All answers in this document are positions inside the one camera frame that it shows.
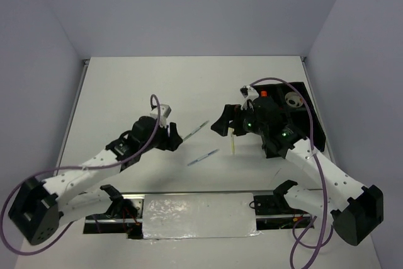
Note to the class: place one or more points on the small clear tape roll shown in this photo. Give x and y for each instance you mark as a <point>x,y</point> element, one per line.
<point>292,102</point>

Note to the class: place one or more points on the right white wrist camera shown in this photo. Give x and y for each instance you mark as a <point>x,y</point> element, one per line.
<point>248,93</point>

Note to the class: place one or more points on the black compartment organizer tray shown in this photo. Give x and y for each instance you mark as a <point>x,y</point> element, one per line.
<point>298,123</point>

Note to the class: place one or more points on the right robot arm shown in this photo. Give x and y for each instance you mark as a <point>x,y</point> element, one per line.
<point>353,209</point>

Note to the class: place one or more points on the silver foil sheet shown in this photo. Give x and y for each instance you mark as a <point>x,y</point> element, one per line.
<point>206,215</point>

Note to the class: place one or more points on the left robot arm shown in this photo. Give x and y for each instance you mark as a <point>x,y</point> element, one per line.
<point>40,207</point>

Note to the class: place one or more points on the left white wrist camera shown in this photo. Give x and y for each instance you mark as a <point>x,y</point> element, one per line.
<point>162,112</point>

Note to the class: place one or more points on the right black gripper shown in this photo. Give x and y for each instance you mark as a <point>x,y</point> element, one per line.
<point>230,112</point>

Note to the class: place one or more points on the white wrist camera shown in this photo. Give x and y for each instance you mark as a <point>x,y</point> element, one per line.
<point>248,93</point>
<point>162,112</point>

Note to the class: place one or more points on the blue thin pen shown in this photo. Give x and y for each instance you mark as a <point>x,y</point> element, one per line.
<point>211,153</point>

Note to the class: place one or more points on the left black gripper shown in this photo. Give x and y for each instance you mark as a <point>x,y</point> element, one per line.
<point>171,142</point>

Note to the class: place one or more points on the large grey tape roll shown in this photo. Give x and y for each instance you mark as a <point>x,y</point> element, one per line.
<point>296,97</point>

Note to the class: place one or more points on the yellow thin pen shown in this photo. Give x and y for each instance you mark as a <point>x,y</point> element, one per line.
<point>232,141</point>

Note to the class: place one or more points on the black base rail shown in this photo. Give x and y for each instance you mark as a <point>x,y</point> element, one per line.
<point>269,215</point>

